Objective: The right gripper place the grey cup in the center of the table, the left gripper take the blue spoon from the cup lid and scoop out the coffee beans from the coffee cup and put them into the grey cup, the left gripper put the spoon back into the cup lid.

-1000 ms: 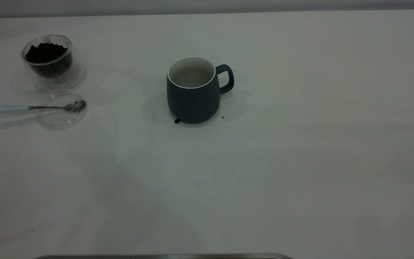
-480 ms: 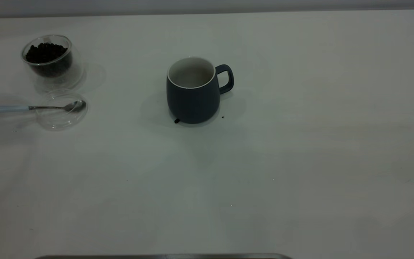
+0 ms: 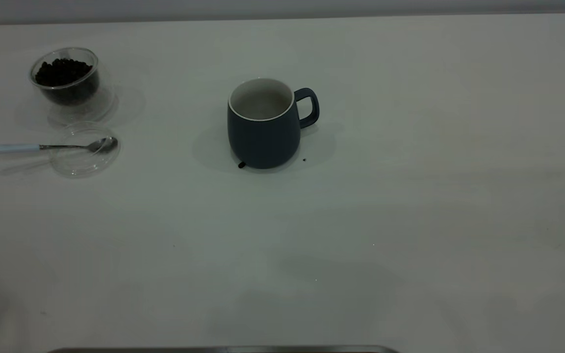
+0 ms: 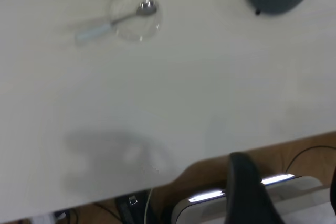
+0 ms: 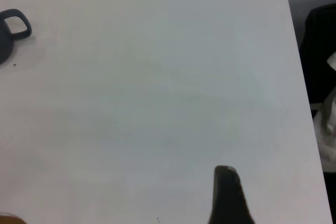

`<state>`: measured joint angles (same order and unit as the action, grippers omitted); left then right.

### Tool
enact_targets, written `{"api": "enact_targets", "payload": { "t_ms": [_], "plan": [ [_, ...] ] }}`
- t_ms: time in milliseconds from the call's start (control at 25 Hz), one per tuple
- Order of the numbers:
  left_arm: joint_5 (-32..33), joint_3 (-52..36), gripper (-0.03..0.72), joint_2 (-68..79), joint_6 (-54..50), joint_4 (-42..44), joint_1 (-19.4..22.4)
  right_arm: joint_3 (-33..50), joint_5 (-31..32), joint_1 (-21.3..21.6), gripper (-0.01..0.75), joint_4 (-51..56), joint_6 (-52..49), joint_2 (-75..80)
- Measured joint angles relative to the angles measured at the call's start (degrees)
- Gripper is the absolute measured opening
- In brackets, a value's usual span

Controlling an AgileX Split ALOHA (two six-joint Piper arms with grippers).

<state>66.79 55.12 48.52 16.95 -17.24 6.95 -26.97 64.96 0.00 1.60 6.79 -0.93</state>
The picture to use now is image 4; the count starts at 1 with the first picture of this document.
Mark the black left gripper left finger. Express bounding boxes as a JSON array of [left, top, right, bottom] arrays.
[[225, 152, 286, 224]]

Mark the metal spoon with pale-blue handle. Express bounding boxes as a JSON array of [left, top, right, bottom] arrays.
[[75, 0, 160, 47]]

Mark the silver rounded base housing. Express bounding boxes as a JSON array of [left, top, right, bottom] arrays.
[[171, 173, 336, 224]]

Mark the thin black cable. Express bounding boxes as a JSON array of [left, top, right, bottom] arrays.
[[285, 145, 336, 174]]

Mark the white cable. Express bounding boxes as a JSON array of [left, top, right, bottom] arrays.
[[143, 188, 153, 224]]

